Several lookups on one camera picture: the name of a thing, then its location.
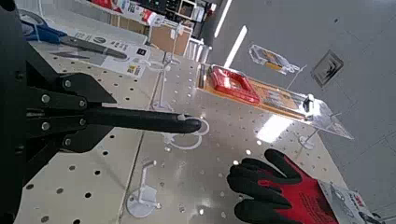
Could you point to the utility knife blister pack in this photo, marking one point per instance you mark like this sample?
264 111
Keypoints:
271 59

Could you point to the glossy perforated pegboard panel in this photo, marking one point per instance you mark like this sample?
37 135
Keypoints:
218 140

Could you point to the red black work glove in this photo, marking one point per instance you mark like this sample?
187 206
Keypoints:
274 186

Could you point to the white perforated pegboard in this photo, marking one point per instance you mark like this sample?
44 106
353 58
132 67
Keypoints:
77 174

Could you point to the blue scissors on card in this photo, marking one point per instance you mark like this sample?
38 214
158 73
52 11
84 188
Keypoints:
93 46

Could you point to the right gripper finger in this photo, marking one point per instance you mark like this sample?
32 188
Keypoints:
71 90
74 138

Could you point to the grey glove label card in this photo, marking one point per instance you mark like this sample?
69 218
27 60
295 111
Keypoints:
348 202

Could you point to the long ceiling light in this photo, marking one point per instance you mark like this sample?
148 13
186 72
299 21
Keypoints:
235 46
223 17

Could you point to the brown cardboard box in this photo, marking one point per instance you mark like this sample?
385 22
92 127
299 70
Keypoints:
169 39

